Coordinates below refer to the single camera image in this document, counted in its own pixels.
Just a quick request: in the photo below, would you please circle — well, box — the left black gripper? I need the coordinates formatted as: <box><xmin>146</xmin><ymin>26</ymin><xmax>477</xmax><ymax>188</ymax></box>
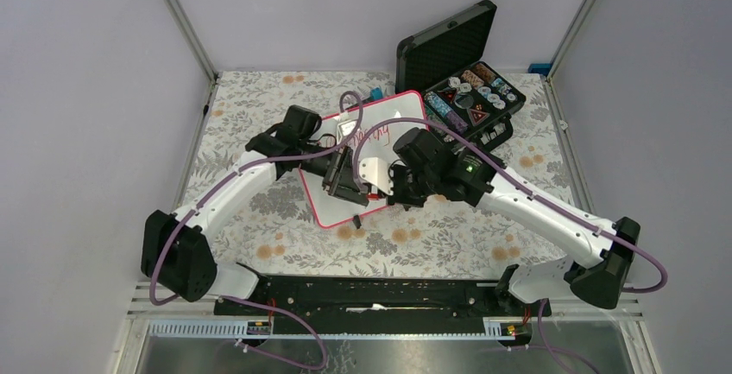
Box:
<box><xmin>298</xmin><ymin>140</ymin><xmax>369</xmax><ymax>205</ymax></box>

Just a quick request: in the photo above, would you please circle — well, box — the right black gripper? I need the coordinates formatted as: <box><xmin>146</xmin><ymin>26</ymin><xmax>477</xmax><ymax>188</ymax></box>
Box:
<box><xmin>377</xmin><ymin>163</ymin><xmax>439</xmax><ymax>208</ymax></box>

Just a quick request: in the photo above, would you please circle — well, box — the pink framed whiteboard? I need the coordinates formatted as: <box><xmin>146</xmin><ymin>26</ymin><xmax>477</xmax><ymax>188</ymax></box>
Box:
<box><xmin>299</xmin><ymin>91</ymin><xmax>426</xmax><ymax>229</ymax></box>

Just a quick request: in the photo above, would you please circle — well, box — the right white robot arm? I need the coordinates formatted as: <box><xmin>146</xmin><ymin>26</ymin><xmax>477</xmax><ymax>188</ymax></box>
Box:
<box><xmin>394</xmin><ymin>128</ymin><xmax>641</xmax><ymax>315</ymax></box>

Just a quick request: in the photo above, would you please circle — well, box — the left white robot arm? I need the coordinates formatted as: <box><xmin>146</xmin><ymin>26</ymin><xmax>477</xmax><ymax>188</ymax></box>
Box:
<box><xmin>141</xmin><ymin>105</ymin><xmax>364</xmax><ymax>314</ymax></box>

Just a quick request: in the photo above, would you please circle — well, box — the blue building brick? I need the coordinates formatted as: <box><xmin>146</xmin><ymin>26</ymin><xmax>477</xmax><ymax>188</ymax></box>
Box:
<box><xmin>369</xmin><ymin>88</ymin><xmax>383</xmax><ymax>101</ymax></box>

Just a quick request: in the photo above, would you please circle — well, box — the open black chip case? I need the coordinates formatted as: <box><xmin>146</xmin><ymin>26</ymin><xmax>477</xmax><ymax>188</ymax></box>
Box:
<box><xmin>394</xmin><ymin>0</ymin><xmax>527</xmax><ymax>152</ymax></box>

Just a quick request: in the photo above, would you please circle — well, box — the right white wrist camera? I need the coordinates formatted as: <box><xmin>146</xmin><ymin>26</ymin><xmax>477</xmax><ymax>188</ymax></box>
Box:
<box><xmin>357</xmin><ymin>157</ymin><xmax>394</xmax><ymax>195</ymax></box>

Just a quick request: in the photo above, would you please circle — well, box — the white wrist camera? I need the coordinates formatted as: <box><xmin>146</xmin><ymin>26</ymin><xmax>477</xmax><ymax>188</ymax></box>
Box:
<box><xmin>336</xmin><ymin>119</ymin><xmax>359</xmax><ymax>141</ymax></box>
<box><xmin>357</xmin><ymin>157</ymin><xmax>394</xmax><ymax>195</ymax></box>

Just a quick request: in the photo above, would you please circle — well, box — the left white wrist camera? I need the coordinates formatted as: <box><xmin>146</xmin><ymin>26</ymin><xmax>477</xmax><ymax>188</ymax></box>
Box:
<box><xmin>336</xmin><ymin>119</ymin><xmax>359</xmax><ymax>141</ymax></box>

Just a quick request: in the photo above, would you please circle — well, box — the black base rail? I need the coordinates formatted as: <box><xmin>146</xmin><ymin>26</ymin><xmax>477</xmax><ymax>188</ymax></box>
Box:
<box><xmin>249</xmin><ymin>276</ymin><xmax>552</xmax><ymax>335</ymax></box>

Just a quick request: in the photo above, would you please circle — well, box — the blue object behind frame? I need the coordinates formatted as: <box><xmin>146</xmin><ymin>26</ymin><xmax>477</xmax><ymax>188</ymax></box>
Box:
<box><xmin>527</xmin><ymin>63</ymin><xmax>552</xmax><ymax>76</ymax></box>

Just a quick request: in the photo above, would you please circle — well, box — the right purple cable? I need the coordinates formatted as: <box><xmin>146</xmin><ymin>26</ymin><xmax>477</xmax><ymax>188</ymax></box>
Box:
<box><xmin>350</xmin><ymin>117</ymin><xmax>669</xmax><ymax>372</ymax></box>

